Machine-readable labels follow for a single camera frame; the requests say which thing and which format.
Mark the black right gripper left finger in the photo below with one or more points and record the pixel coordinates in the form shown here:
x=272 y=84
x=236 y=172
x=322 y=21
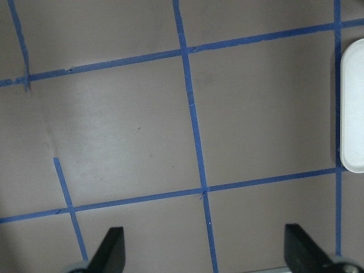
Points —
x=110 y=256

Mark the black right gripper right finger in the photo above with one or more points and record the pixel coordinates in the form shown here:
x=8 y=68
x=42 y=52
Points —
x=302 y=254

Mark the white rectangular tray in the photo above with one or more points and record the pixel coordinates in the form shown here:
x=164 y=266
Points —
x=351 y=145

